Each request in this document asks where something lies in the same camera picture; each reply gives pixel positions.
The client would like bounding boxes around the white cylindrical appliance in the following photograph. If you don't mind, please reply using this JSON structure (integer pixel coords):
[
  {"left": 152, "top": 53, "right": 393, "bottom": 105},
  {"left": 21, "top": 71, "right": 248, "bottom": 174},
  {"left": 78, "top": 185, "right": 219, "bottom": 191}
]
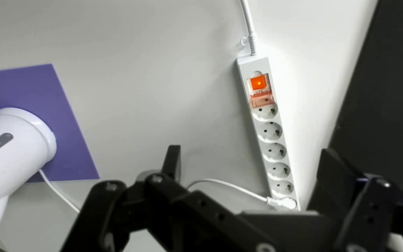
[{"left": 0, "top": 107, "right": 58, "bottom": 229}]

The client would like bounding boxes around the white power strip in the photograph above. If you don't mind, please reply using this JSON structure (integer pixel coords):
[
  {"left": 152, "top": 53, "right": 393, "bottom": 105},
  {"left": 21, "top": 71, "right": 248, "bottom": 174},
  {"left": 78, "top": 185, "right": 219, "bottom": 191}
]
[{"left": 236, "top": 56, "right": 301, "bottom": 211}]

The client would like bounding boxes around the black panel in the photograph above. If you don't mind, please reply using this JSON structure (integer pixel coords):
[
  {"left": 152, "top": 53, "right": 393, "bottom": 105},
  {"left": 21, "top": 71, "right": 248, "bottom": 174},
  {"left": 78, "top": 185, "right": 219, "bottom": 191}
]
[{"left": 329, "top": 0, "right": 403, "bottom": 194}]

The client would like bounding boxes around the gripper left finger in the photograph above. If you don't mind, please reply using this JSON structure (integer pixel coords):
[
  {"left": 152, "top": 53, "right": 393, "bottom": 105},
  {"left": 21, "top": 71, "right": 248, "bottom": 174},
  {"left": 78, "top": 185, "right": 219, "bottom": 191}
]
[{"left": 60, "top": 145, "right": 276, "bottom": 252}]

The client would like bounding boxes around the purple sheet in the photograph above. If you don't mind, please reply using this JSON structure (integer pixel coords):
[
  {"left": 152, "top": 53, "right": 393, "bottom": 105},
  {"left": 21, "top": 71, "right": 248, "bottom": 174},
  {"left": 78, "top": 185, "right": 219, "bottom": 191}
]
[{"left": 0, "top": 63, "right": 100, "bottom": 183}]

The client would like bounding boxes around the white appliance cable with plug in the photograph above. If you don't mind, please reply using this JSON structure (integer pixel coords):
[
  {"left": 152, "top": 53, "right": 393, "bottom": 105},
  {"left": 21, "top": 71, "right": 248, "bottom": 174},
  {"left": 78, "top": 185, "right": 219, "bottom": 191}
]
[{"left": 39, "top": 169, "right": 297, "bottom": 213}]

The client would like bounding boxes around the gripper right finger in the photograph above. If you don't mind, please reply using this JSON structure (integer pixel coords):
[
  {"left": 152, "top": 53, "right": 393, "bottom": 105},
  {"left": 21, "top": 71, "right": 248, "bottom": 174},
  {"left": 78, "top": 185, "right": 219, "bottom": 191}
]
[{"left": 307, "top": 148, "right": 403, "bottom": 252}]

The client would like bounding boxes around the white power strip cable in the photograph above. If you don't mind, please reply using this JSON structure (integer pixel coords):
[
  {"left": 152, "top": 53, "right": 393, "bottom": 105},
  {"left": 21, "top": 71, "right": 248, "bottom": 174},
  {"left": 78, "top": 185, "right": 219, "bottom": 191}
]
[{"left": 240, "top": 0, "right": 258, "bottom": 57}]

